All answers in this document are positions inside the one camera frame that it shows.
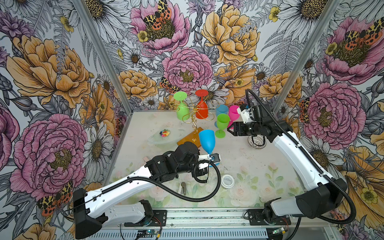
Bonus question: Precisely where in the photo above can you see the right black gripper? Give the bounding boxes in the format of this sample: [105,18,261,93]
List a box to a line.
[227,121,263,136]

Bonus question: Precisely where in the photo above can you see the magenta wine glass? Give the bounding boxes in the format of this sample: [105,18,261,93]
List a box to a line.
[228,105,240,127]

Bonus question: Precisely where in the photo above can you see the cyan wine glass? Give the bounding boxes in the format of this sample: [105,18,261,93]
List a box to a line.
[199,130,216,154]

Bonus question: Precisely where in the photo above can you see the green wine glass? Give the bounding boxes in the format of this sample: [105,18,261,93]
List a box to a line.
[174,91,190,122]
[215,114,230,139]

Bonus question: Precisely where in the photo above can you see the light blue wine glass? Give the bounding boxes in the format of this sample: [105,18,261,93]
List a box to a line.
[216,105,229,117]

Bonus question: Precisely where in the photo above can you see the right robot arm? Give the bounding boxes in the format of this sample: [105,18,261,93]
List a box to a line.
[228,89,357,225]

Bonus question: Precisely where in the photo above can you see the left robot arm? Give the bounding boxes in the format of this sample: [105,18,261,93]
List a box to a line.
[72,142,221,240]

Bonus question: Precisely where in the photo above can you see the orange wooden rack base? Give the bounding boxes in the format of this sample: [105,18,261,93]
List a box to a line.
[177,127,204,148]

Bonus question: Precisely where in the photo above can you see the red wine glass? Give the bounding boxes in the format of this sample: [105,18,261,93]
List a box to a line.
[196,90,209,120]

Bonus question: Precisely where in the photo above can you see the white mesh sink strainer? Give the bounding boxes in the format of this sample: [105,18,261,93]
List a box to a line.
[248,135,267,149]

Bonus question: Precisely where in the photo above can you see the clear dish with candies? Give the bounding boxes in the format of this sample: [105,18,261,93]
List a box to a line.
[148,128,186,145]

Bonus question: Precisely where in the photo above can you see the small grey key fob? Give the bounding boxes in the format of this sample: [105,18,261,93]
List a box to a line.
[180,182,187,196]

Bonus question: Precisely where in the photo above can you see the white round jar lid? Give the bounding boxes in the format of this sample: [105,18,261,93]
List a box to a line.
[221,175,235,189]

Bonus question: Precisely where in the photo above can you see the gold wire glass rack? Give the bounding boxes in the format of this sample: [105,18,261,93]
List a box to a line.
[175,100,215,130]

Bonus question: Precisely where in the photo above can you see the aluminium front rail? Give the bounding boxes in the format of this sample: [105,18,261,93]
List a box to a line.
[74,206,340,240]

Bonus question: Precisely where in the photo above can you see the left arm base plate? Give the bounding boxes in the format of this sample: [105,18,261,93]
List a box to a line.
[124,210,168,227]

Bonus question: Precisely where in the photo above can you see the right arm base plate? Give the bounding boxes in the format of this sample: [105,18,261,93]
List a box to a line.
[243,209,292,226]

